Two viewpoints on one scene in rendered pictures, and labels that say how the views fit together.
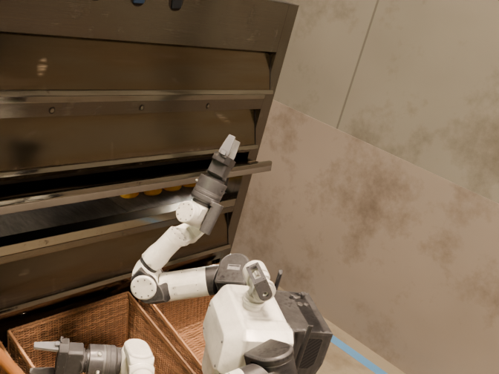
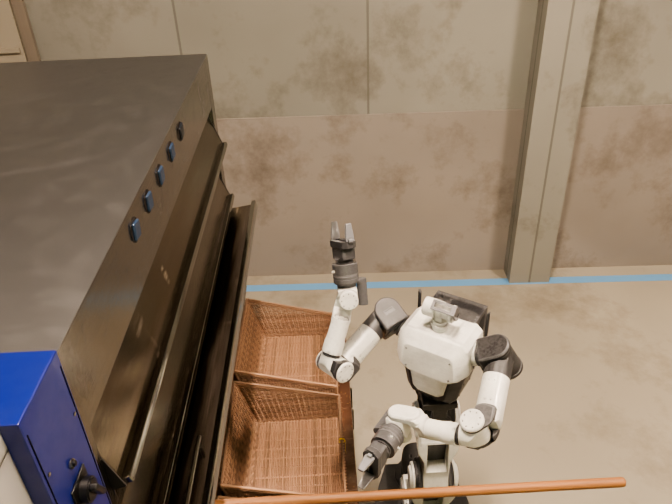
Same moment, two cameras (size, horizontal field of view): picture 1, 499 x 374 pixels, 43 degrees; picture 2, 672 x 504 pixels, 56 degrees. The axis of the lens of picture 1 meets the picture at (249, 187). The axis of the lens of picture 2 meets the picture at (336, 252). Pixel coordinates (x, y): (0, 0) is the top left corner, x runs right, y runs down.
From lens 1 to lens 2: 1.34 m
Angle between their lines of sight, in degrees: 34
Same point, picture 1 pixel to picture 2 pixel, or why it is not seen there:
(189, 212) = (353, 299)
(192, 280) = (368, 340)
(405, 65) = (230, 35)
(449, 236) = (340, 157)
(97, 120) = not seen: hidden behind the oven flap
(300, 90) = not seen: hidden behind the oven
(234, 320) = (445, 345)
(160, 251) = (341, 340)
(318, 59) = not seen: hidden behind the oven
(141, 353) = (414, 413)
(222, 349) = (453, 368)
